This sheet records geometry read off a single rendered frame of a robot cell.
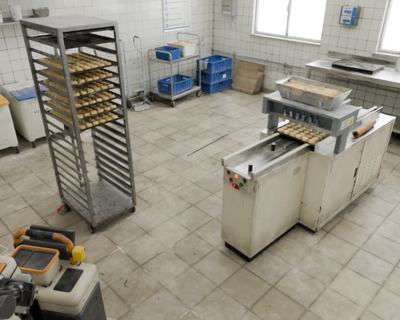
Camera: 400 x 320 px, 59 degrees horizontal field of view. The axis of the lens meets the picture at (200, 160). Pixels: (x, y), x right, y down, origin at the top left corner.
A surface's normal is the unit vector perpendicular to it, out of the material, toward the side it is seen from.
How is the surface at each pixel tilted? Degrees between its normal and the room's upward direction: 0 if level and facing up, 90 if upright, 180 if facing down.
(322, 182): 90
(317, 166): 90
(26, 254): 1
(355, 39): 90
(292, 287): 0
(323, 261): 0
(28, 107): 91
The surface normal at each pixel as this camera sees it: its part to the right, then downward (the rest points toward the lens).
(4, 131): 0.73, 0.36
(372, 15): -0.71, 0.34
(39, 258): 0.00, -0.87
